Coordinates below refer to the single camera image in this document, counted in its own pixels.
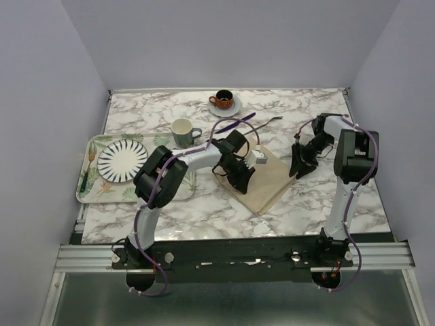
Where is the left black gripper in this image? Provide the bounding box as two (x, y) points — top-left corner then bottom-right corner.
(220, 158), (256, 195)

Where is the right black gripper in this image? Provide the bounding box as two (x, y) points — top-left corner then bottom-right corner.
(288, 134), (334, 180)

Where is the beige cloth napkin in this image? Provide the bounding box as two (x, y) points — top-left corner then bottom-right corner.
(215, 144), (296, 216)

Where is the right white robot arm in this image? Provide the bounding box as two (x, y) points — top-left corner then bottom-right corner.
(289, 113), (379, 266)

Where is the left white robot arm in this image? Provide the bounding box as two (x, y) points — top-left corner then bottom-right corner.
(111, 130), (264, 268)

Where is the silver fork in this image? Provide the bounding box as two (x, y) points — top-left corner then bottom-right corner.
(256, 116), (283, 130)

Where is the purple knife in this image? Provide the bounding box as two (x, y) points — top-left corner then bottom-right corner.
(216, 113), (256, 134)

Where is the white saucer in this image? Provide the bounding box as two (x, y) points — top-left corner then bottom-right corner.
(207, 94), (243, 117)

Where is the grey and cream mug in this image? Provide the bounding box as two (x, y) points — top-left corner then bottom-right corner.
(171, 118), (203, 148)

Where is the brown coffee cup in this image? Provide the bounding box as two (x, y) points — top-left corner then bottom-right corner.
(209, 90), (234, 110)

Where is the white plate with blue stripes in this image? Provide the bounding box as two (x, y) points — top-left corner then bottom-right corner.
(97, 139), (148, 183)

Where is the white tray with leaf print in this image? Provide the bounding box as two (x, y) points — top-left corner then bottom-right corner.
(76, 133), (176, 204)

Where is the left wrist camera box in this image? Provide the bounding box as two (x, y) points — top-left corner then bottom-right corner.
(245, 149), (268, 168)

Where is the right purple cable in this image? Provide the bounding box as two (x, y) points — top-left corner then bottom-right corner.
(295, 115), (380, 293)

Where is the purple cable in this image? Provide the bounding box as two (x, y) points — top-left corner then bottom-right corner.
(128, 117), (262, 298)
(295, 115), (380, 293)

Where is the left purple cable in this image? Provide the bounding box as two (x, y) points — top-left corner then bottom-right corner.
(128, 117), (262, 298)

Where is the gold fork with green handle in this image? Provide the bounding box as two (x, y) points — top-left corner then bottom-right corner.
(80, 146), (95, 193)

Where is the aluminium frame rail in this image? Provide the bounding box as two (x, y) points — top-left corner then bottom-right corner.
(54, 242), (415, 273)

